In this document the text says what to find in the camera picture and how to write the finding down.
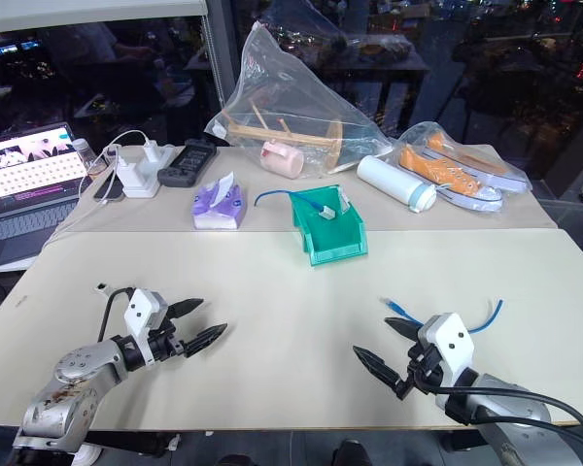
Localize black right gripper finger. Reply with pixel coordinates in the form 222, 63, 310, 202
384, 316, 423, 342
352, 345, 405, 390

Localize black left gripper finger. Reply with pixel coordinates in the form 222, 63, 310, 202
167, 297, 206, 320
181, 322, 229, 359

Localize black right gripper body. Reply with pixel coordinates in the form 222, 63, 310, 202
394, 338, 446, 401

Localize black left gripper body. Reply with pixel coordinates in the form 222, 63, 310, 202
146, 313, 189, 365

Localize purple tissue pack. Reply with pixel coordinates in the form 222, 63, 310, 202
189, 170, 250, 231

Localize green plastic bin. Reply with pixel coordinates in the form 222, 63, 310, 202
290, 183, 370, 269

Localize white power strip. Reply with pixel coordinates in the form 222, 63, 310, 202
113, 145, 187, 200

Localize dark smartphone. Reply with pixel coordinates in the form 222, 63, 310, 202
92, 171, 126, 203

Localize white charger block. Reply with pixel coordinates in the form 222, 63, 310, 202
117, 161, 150, 194

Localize black handheld device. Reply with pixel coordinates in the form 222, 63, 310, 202
155, 138, 220, 188

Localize white thermos bottle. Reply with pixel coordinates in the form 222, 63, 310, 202
356, 154, 439, 214

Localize orange canvas sneaker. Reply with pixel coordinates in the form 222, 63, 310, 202
426, 132, 529, 193
398, 145, 504, 212

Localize pink cup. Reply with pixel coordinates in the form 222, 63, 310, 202
258, 139, 305, 179

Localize clear plastic bottle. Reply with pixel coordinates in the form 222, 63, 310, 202
72, 137, 104, 183

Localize open grey laptop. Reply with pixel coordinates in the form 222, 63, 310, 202
0, 121, 92, 274

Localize bagged orange sneakers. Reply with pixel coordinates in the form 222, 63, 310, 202
393, 120, 533, 213

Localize wooden rack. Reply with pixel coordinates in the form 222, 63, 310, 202
221, 103, 346, 175

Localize large clear plastic bag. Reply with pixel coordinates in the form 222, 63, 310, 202
203, 20, 395, 180

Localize loose blue Ethernet cable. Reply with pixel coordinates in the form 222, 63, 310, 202
379, 296, 506, 337

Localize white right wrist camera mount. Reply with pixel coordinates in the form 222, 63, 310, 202
416, 312, 475, 385

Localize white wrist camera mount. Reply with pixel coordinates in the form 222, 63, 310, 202
416, 312, 475, 385
122, 287, 169, 351

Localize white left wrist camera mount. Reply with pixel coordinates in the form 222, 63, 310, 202
122, 287, 169, 351

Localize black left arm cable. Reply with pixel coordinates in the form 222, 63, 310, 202
97, 287, 133, 343

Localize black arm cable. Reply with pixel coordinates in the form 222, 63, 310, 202
97, 287, 133, 343
414, 367, 583, 455

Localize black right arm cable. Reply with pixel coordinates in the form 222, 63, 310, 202
414, 367, 583, 455

